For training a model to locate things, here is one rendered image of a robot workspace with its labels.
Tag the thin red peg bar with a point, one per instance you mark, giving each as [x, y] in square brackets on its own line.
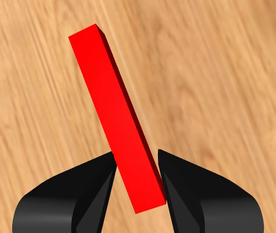
[118, 121]

